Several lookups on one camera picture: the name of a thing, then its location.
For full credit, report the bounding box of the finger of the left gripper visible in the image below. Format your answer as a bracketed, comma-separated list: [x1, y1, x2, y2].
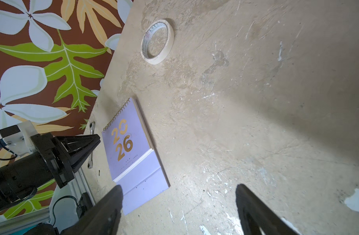
[69, 147, 95, 172]
[55, 134, 101, 160]

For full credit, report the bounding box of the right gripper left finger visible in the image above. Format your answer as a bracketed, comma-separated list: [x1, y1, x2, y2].
[61, 185, 123, 235]

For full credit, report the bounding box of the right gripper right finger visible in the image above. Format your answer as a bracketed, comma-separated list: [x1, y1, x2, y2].
[236, 184, 296, 235]

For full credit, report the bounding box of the purple 2026 calendar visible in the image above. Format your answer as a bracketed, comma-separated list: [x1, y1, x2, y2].
[102, 98, 170, 215]

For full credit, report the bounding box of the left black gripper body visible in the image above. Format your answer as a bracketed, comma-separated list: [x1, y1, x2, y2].
[30, 133, 75, 188]

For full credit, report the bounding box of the silver wrench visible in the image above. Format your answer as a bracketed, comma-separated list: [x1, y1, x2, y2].
[87, 121, 96, 169]

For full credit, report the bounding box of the clear round lid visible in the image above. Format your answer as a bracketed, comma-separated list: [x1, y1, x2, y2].
[141, 19, 175, 65]

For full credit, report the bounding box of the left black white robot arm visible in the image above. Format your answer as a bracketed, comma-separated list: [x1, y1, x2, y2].
[0, 133, 101, 211]

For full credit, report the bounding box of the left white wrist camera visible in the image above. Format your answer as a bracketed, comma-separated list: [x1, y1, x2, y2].
[0, 121, 38, 156]

